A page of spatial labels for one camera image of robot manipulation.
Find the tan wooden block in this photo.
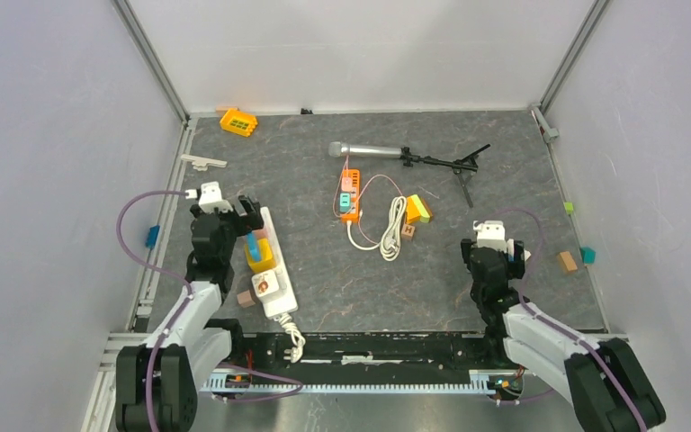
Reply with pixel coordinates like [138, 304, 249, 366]
[557, 251, 579, 275]

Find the wooden letter cube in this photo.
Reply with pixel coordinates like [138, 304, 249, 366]
[400, 223, 416, 241]

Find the teal cube right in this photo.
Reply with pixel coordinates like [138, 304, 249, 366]
[579, 246, 597, 266]

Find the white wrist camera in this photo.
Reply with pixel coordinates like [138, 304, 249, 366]
[185, 181, 234, 213]
[473, 220, 512, 254]

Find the white flat bracket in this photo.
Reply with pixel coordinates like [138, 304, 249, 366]
[180, 154, 228, 171]

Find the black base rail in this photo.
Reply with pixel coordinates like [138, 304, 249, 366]
[204, 319, 522, 392]

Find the grey microphone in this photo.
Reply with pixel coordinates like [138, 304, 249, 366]
[328, 141, 402, 159]

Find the blue wall clip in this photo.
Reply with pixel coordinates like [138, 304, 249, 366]
[145, 225, 160, 249]

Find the white multicolour power strip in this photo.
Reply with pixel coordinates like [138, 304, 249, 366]
[256, 207, 298, 321]

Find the blue rounded adapter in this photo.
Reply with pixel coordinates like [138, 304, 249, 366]
[246, 231, 263, 263]

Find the white cube adapter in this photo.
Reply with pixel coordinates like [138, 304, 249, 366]
[251, 270, 283, 302]

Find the pink charger with cable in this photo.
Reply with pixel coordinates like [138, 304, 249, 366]
[332, 156, 404, 250]

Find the yellow cube socket adapter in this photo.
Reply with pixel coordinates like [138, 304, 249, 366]
[245, 238, 277, 274]

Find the colourful toy block stack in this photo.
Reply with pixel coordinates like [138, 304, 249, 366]
[405, 194, 433, 225]

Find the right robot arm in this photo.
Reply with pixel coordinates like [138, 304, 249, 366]
[461, 238, 667, 431]

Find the orange power strip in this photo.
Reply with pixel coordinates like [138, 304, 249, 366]
[337, 168, 361, 223]

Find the yellow toy brick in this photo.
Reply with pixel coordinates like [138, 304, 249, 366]
[219, 108, 258, 138]

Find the white coiled cable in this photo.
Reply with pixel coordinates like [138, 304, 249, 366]
[346, 195, 408, 263]

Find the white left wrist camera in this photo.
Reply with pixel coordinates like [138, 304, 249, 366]
[185, 181, 234, 213]

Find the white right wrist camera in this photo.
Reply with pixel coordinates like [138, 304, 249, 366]
[473, 220, 512, 254]

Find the small pink plug adapter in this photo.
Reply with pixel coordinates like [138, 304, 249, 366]
[237, 290, 257, 308]

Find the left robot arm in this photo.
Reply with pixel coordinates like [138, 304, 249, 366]
[114, 190, 265, 431]

